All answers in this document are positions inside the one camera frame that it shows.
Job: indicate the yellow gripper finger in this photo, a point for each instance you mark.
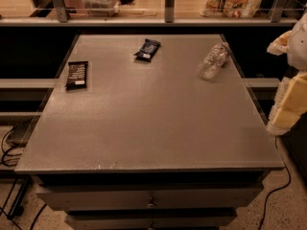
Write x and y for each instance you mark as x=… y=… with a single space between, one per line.
x=280 y=45
x=290 y=103

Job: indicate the clear plastic water bottle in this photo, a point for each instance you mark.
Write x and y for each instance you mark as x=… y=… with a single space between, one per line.
x=211 y=65

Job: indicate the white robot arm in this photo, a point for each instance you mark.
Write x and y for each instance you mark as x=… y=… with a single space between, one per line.
x=297 y=46

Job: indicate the black rxbar chocolate wrapper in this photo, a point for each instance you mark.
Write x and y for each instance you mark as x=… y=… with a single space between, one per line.
x=77 y=74

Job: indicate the colourful printed snack bag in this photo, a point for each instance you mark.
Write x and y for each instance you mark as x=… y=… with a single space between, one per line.
x=231 y=8

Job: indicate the dark blue snack packet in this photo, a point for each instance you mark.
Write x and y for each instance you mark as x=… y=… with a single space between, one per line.
x=148 y=50

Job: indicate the clear plastic storage box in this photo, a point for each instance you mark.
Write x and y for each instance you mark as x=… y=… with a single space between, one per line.
x=104 y=8

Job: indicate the grey lower drawer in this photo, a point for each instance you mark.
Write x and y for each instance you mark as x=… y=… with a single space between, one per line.
x=151 y=220

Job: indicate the grey drawer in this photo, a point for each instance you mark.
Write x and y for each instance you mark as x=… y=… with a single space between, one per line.
x=151 y=220
x=99 y=198

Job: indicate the grey upper drawer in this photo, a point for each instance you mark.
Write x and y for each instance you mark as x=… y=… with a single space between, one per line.
x=99 y=198

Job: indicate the grey metal shelf frame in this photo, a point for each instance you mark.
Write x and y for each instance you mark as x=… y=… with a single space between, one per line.
x=141 y=13

